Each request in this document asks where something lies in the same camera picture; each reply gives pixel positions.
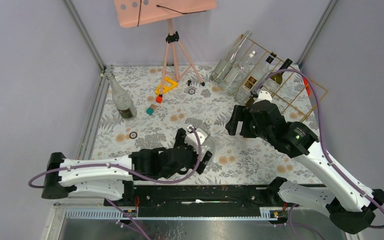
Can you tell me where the yellow triangle frame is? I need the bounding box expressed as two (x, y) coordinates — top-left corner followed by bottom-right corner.
(155, 76), (179, 95)

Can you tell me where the pink music stand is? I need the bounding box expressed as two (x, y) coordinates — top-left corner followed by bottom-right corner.
(113, 0), (217, 97)

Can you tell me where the gold wire wine rack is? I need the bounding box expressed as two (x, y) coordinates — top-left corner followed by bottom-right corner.
(233, 37), (328, 125)

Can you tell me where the short clear glass bottle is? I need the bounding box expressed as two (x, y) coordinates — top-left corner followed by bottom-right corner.
(185, 124), (216, 164)

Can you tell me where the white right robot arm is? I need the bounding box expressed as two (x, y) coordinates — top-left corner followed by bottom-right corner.
(225, 100), (384, 234)

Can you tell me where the teal cube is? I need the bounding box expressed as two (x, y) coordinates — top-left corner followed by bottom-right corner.
(145, 107), (155, 116)

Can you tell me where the dark green wine bottle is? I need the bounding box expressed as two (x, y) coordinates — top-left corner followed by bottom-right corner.
(245, 64), (284, 106)

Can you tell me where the clear bottle black cap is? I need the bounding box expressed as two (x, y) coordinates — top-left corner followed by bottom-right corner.
(234, 52), (277, 105)

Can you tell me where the white poker chip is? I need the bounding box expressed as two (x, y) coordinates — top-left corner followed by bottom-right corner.
(205, 118), (213, 125)

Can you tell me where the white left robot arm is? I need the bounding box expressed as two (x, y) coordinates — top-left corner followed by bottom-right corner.
(41, 126), (209, 206)

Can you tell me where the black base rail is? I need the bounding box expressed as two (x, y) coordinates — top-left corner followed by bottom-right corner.
(114, 183), (292, 218)

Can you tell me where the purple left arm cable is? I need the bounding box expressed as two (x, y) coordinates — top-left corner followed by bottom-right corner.
(28, 127), (203, 240)

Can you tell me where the red object behind rack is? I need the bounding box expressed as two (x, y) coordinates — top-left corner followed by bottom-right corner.
(302, 77), (312, 97)

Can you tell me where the clear bottle silver cap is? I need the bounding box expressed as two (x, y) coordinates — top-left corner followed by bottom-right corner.
(223, 50), (256, 95)

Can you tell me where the black orange poker chip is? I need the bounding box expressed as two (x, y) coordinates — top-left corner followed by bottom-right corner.
(129, 131), (138, 139)

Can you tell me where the red cube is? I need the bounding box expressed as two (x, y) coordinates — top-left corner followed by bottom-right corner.
(156, 96), (163, 104)

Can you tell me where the floral table cloth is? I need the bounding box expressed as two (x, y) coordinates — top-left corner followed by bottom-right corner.
(90, 64), (334, 186)

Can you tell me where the tall clear glass bottle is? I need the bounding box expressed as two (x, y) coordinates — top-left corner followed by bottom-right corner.
(210, 30), (253, 84)

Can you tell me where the frosted champagne bottle dark label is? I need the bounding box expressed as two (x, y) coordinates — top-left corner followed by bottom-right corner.
(105, 72), (137, 120)

